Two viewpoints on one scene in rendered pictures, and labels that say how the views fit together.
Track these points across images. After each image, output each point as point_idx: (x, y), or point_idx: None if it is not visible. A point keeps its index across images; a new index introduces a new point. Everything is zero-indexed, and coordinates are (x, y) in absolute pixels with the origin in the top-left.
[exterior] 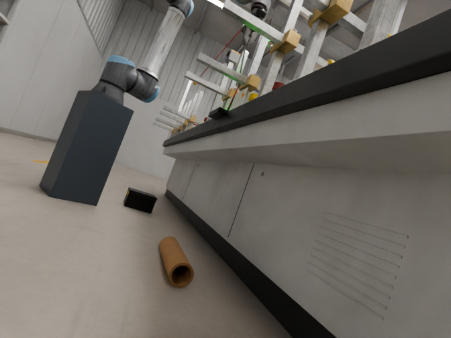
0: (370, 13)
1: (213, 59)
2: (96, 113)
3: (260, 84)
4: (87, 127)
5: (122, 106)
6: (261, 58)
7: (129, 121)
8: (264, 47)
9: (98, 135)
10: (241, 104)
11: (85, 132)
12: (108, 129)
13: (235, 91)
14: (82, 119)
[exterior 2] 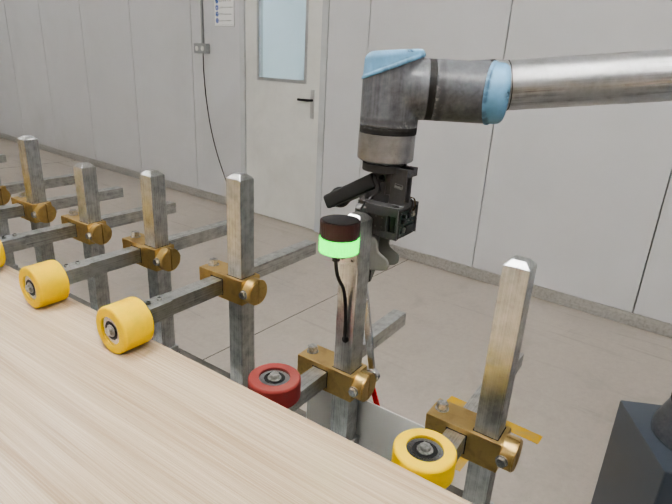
0: (107, 279)
1: (379, 319)
2: (619, 450)
3: (307, 370)
4: (608, 473)
5: (648, 451)
6: (337, 301)
7: (656, 496)
8: (340, 267)
9: (616, 500)
10: (307, 409)
11: (606, 482)
12: (627, 496)
13: (375, 395)
14: (605, 454)
